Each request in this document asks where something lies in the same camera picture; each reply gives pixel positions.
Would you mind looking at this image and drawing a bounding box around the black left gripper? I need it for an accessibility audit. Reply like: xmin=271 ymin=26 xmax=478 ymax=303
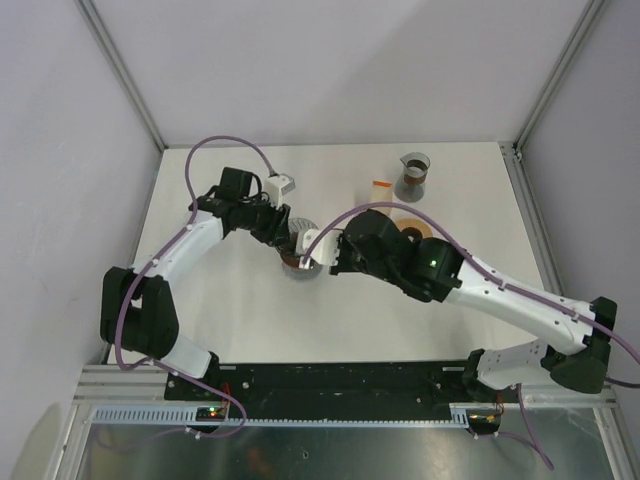
xmin=238 ymin=193 xmax=292 ymax=248

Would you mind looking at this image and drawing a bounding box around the dark wooden dripper ring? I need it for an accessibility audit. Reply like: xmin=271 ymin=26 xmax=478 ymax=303
xmin=279 ymin=249 xmax=314 ymax=271

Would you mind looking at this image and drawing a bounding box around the coffee filter paper pack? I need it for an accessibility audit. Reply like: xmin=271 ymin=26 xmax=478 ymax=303
xmin=369 ymin=181 xmax=393 ymax=203

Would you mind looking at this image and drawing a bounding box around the clear glass coffee server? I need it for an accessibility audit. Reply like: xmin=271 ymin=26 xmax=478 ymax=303
xmin=282 ymin=264 xmax=323 ymax=282

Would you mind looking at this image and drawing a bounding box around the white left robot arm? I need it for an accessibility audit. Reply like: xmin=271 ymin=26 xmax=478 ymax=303
xmin=100 ymin=167 xmax=295 ymax=400

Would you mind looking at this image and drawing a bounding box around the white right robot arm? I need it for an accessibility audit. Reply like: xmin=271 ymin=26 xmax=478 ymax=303
xmin=317 ymin=209 xmax=617 ymax=401

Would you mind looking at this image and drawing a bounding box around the glass carafe with cork band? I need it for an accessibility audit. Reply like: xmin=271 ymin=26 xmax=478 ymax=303
xmin=394 ymin=152 xmax=431 ymax=203

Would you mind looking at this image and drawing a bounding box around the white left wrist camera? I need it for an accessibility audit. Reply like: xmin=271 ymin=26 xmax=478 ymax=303
xmin=263 ymin=174 xmax=295 ymax=208

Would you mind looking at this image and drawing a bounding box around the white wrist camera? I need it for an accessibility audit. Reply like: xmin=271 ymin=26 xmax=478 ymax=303
xmin=295 ymin=229 xmax=342 ymax=270
xmin=263 ymin=174 xmax=295 ymax=208

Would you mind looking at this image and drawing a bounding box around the light wooden dripper ring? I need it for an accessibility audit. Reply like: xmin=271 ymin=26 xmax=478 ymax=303
xmin=392 ymin=217 xmax=433 ymax=244

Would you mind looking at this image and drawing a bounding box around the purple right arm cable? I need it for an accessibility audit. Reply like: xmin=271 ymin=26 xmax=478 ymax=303
xmin=302 ymin=202 xmax=640 ymax=471

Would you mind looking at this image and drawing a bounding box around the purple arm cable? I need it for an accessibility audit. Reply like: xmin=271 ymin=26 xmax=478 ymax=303
xmin=93 ymin=134 xmax=276 ymax=451
xmin=302 ymin=202 xmax=640 ymax=471

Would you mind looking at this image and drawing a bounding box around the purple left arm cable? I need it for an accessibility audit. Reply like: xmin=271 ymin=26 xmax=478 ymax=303
xmin=93 ymin=134 xmax=276 ymax=451

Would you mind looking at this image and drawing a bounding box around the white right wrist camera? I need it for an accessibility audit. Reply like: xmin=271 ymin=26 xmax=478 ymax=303
xmin=295 ymin=229 xmax=342 ymax=270

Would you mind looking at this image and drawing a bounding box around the aluminium right table rail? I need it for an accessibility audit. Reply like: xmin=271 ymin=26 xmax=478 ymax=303
xmin=498 ymin=142 xmax=564 ymax=296

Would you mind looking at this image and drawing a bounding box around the grey slotted cable duct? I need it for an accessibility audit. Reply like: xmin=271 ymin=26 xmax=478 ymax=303
xmin=92 ymin=405 xmax=469 ymax=428

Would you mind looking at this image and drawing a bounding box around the aluminium front frame rail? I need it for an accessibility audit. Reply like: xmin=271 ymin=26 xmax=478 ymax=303
xmin=73 ymin=365 xmax=618 ymax=409

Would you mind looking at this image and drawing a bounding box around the aluminium corner post left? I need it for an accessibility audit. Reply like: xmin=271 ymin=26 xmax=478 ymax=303
xmin=74 ymin=0 xmax=167 ymax=153

